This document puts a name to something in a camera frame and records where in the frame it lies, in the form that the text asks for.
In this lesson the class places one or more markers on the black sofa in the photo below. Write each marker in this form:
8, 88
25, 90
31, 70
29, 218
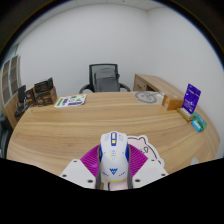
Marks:
4, 136

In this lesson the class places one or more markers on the pink cloud-shaped mouse pad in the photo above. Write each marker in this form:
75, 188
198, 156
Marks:
148, 148

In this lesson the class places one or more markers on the large brown black cardboard box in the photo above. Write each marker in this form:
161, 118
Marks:
45, 93

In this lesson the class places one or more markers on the flat tan box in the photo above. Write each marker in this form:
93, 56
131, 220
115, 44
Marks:
184, 115

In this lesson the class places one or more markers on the purple product box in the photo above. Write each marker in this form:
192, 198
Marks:
191, 98

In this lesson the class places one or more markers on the wooden shelf unit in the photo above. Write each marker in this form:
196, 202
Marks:
9, 80

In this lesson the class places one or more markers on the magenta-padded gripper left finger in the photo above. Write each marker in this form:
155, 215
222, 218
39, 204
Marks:
83, 170

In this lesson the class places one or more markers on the white blue yellow computer mouse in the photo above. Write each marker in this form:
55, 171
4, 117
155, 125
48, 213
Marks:
113, 159

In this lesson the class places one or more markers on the white printed paper sheet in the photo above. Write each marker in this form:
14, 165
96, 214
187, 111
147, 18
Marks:
70, 100

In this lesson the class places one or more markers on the grey mesh office chair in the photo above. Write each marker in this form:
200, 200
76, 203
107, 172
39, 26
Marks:
106, 80

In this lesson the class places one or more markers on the round grey mouse pad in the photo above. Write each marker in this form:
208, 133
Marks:
146, 97

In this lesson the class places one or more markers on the green and blue small box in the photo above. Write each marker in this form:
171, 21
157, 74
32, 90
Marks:
199, 122

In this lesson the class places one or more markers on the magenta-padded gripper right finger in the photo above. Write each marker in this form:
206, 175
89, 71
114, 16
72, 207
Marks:
146, 170

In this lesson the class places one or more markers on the small brown cardboard box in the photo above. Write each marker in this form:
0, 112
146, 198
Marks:
30, 96

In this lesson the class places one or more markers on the orange cardboard box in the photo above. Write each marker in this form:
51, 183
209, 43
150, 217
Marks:
172, 102

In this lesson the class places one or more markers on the wooden side desk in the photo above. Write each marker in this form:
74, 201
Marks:
156, 83

